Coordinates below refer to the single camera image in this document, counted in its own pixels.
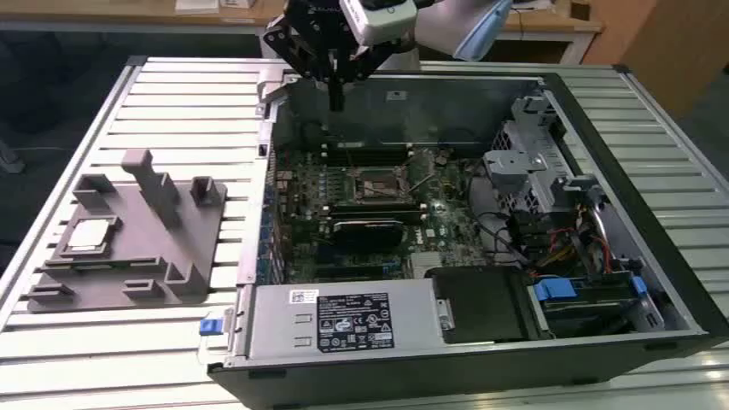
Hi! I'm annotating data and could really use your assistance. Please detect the CPU socket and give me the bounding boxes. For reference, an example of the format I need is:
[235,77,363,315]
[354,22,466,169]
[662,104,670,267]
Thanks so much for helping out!
[351,165,411,202]

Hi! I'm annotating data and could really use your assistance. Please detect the white cardboard box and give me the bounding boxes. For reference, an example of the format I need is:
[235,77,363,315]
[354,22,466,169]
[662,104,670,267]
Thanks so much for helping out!
[174,0,222,13]

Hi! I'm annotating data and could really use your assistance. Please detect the white box wrist camera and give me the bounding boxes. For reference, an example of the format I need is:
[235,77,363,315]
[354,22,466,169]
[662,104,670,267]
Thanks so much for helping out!
[341,0,422,47]

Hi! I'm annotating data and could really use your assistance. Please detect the silver topped CPU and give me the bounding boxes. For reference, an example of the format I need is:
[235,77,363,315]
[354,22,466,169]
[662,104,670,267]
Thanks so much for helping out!
[67,220,119,249]

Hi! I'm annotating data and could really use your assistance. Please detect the black open PC case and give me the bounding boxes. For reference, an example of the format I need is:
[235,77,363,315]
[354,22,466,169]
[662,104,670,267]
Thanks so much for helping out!
[206,67,718,410]

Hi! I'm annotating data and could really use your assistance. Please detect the red wire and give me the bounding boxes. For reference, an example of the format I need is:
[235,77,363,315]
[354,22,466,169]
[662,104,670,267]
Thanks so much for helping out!
[550,228,618,274]

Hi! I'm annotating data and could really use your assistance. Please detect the green motherboard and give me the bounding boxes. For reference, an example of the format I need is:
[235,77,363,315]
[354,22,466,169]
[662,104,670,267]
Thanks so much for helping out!
[267,147,526,285]

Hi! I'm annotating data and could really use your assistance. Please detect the silver finned heatsink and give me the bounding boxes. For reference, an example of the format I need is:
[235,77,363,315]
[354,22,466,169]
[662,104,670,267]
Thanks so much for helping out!
[411,251,447,271]

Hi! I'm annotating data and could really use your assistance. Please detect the grey chair foot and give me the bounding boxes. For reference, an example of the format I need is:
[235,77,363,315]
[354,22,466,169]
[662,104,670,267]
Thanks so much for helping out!
[0,136,26,174]

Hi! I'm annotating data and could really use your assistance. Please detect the black graphics card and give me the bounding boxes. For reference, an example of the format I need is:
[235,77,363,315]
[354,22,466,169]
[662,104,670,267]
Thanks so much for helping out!
[333,220,407,249]

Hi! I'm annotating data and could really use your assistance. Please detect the silver drive cage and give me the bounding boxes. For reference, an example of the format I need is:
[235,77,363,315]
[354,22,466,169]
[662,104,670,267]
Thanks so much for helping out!
[483,96,580,214]

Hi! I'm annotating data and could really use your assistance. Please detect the blue disk carrier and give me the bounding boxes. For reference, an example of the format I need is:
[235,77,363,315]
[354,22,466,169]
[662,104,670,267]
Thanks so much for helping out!
[530,276,643,337]

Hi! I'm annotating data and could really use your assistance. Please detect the grey parts rack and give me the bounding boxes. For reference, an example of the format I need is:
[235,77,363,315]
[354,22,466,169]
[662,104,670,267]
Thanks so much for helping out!
[27,149,230,315]

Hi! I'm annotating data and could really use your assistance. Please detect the wooden desk white legs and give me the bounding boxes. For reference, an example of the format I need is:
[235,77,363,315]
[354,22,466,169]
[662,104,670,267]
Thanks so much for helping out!
[0,0,607,65]

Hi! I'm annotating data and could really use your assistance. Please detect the wooden cabinet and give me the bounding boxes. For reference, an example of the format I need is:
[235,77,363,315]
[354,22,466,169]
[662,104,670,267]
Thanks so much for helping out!
[584,0,729,125]

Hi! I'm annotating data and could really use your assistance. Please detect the silver power supply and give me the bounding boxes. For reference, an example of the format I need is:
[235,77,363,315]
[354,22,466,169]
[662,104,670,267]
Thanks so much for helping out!
[231,281,451,360]

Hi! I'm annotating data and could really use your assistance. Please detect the yellow wire bundle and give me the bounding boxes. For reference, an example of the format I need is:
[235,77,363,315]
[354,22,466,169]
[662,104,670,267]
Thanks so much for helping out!
[535,249,571,268]

